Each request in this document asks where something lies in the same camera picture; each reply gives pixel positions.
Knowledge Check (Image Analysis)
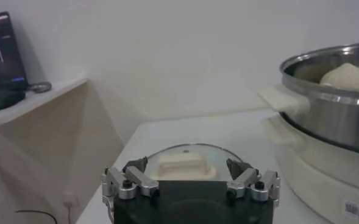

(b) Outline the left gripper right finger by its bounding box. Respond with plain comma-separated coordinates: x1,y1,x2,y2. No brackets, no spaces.
226,158,281,202

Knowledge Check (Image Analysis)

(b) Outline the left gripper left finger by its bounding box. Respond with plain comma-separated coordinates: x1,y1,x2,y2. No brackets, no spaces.
102,156,160,200

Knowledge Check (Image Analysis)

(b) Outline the glass pot lid white handle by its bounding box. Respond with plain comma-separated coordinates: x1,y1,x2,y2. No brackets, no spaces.
144,143,244,183

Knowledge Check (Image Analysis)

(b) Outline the white steamed baozi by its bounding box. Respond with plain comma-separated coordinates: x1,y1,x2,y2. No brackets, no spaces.
319,62,359,92

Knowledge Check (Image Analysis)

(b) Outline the stainless steel steamer basket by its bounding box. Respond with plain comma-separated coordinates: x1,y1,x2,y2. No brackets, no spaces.
257,41,359,156

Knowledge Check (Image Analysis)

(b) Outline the cream electric cooker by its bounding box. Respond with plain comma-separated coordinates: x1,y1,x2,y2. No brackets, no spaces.
263,114,359,224

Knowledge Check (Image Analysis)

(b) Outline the white side desk with mouse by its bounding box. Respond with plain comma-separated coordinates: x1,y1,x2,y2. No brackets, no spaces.
0,77,124,224

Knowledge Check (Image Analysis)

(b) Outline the dark monitor screen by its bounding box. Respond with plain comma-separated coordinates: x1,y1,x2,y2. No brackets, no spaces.
0,11,28,91

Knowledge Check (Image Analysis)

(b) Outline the white wall socket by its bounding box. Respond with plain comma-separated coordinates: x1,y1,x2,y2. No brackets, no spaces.
62,191,78,224

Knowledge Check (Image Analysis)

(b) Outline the black floor cable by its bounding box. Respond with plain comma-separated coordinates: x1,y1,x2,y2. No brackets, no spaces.
14,209,59,224

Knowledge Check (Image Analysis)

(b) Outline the grey cable coil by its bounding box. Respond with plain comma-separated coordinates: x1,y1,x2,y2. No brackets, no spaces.
28,81,52,94

